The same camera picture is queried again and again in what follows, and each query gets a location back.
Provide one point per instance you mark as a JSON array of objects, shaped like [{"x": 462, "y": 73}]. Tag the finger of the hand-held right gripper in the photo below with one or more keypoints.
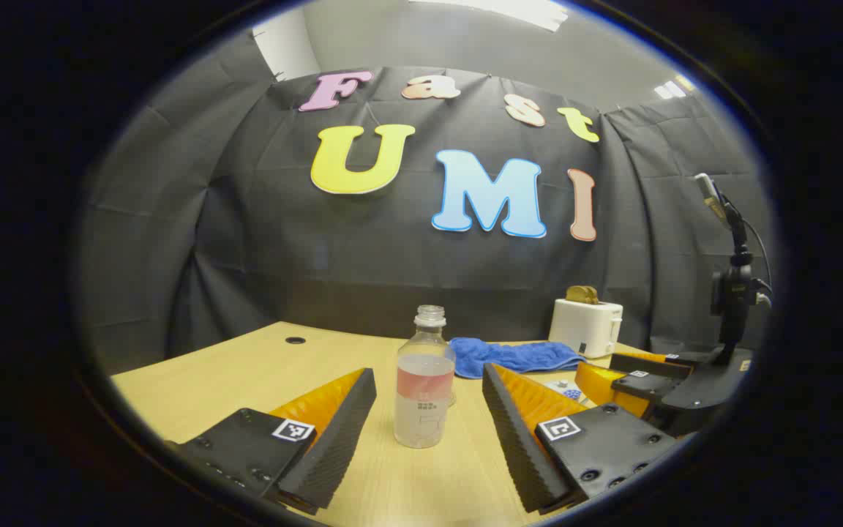
[
  {"x": 597, "y": 384},
  {"x": 641, "y": 361}
]

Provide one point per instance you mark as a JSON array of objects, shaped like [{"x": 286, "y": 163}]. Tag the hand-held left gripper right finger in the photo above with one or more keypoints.
[{"x": 513, "y": 439}]

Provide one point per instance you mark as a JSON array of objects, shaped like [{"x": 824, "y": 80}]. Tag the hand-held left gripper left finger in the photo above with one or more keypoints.
[{"x": 345, "y": 432}]

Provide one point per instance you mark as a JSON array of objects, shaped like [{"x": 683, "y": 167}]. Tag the white teacup blue pattern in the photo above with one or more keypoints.
[{"x": 566, "y": 390}]

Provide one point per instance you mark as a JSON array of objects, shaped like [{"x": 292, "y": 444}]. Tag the clear water bottle pink label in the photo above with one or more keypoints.
[{"x": 424, "y": 395}]

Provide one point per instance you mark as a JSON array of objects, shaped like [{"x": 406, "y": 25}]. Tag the white toaster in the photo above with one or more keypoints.
[{"x": 582, "y": 326}]

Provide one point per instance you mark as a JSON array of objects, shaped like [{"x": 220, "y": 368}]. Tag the blue towel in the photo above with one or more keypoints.
[{"x": 516, "y": 356}]

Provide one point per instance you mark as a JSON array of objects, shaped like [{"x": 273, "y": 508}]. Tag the toasted bread slice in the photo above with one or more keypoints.
[{"x": 582, "y": 295}]

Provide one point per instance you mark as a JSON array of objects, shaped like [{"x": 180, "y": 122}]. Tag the black backdrop cloth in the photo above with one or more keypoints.
[{"x": 319, "y": 249}]

